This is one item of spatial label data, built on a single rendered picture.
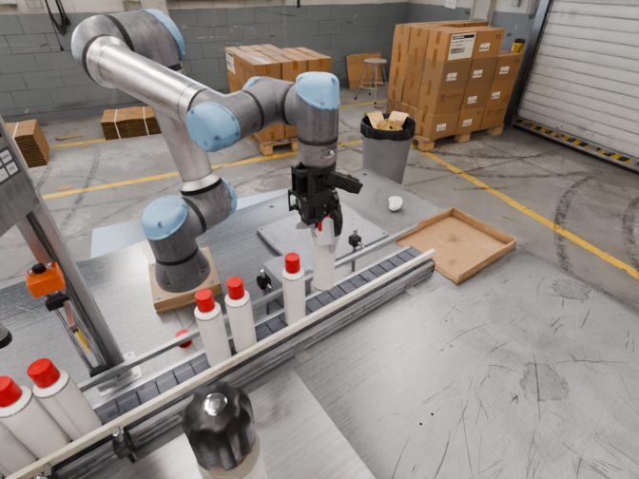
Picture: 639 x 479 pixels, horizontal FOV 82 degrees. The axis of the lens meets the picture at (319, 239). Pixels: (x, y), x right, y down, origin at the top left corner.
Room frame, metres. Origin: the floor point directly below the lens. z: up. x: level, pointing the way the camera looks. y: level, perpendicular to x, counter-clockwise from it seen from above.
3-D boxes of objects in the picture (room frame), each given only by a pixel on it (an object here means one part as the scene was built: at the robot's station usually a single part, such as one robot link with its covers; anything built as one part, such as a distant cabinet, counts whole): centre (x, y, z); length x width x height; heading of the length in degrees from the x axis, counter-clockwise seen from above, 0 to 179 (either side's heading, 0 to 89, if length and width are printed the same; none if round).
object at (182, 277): (0.80, 0.39, 0.92); 0.15 x 0.15 x 0.10
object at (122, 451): (0.31, 0.35, 0.89); 0.03 x 0.03 x 0.12; 36
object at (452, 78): (4.40, -1.48, 0.57); 1.20 x 0.85 x 1.14; 117
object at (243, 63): (4.39, 0.49, 0.45); 1.20 x 0.84 x 0.89; 26
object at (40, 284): (0.42, 0.43, 1.05); 0.10 x 0.04 x 0.33; 36
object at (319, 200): (0.66, 0.01, 1.23); 0.09 x 0.08 x 0.12; 126
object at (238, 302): (0.54, 0.17, 0.98); 0.05 x 0.05 x 0.20
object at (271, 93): (0.71, 0.10, 1.39); 0.11 x 0.11 x 0.08; 55
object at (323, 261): (0.67, -0.01, 1.06); 0.05 x 0.05 x 0.20
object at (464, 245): (1.00, -0.46, 0.85); 0.30 x 0.26 x 0.04; 126
